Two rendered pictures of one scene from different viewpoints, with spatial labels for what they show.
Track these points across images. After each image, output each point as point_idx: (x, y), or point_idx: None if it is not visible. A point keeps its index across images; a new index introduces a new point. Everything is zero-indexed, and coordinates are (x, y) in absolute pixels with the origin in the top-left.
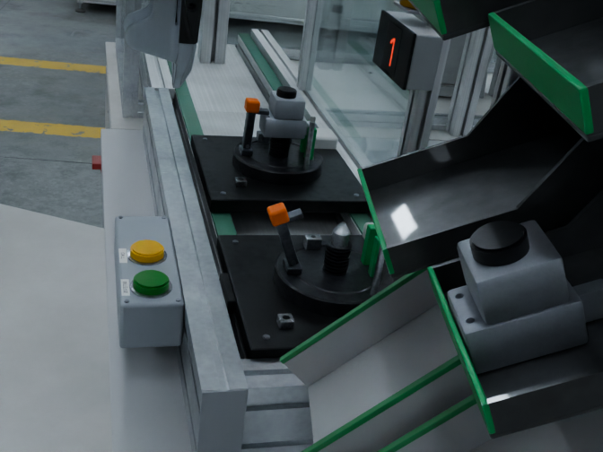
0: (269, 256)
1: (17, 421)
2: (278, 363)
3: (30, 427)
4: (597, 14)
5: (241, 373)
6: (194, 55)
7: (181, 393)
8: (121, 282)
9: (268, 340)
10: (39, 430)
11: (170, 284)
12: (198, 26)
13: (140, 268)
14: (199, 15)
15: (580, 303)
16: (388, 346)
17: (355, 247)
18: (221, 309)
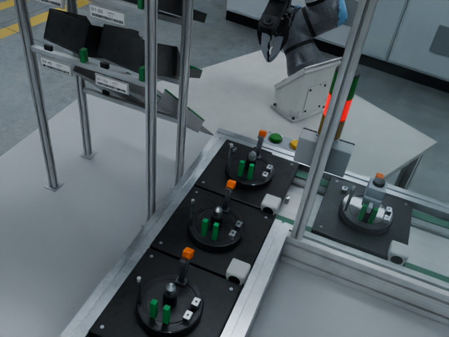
0: (276, 168)
1: (256, 133)
2: (219, 144)
3: (252, 134)
4: None
5: (220, 136)
6: (262, 49)
7: None
8: (281, 135)
9: (228, 144)
10: (251, 135)
11: (273, 142)
12: (258, 38)
13: (288, 142)
14: (257, 35)
15: None
16: None
17: (261, 182)
18: (253, 146)
